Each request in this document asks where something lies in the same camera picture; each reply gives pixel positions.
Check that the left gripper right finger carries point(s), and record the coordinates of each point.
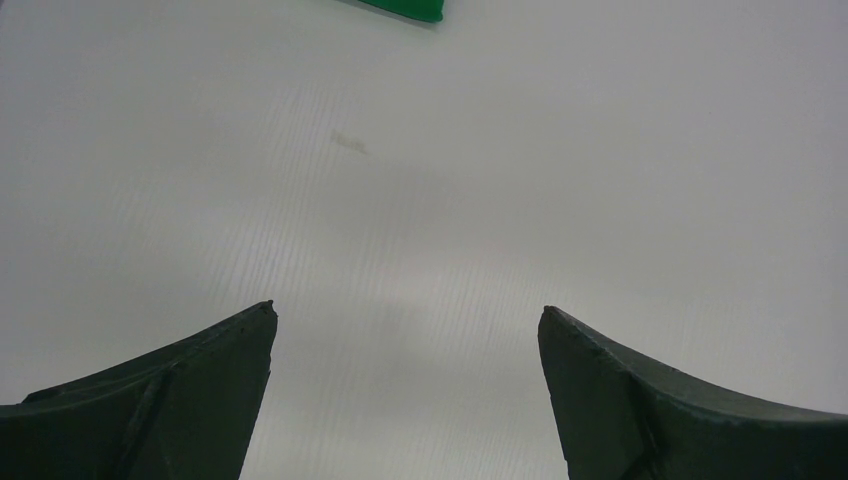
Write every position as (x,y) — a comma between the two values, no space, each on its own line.
(623,415)

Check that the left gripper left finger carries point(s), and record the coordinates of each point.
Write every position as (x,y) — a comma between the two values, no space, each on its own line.
(183,411)

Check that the folded green t shirt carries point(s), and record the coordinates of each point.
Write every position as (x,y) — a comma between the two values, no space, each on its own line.
(428,11)

